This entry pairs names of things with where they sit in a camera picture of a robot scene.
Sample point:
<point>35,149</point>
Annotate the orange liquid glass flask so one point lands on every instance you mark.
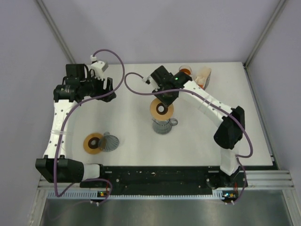
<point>186,69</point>

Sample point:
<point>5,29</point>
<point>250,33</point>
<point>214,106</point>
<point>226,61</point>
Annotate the grey glass server carafe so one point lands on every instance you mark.
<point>163,127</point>

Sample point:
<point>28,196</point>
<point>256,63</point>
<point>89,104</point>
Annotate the right aluminium frame post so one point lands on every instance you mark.
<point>281,4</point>

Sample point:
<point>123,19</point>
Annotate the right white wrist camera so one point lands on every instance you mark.
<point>150,81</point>

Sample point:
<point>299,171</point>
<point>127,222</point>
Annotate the aluminium front rail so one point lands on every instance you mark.
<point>270,180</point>

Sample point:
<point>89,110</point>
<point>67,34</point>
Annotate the aluminium frame post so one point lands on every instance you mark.
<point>55,31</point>
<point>281,4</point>

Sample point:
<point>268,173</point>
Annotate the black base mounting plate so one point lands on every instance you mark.
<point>152,190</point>

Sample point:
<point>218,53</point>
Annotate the left aluminium frame post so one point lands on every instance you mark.
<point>55,31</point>

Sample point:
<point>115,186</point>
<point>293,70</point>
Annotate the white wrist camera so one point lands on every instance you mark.
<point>99,67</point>
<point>150,81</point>

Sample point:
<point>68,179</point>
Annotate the grey slotted cable duct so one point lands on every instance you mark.
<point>99,195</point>

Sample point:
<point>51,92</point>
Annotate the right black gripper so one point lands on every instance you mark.
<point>166,102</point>

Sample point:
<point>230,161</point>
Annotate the orange filter box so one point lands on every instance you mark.
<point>207,82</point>

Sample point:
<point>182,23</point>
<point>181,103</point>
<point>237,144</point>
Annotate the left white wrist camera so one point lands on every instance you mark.
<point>99,67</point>

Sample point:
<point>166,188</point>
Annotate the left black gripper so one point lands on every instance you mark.
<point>106,98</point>

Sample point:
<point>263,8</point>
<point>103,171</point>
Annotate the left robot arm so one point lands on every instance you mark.
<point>57,163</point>

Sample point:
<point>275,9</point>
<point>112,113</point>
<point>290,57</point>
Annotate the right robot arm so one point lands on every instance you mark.
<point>230,122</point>

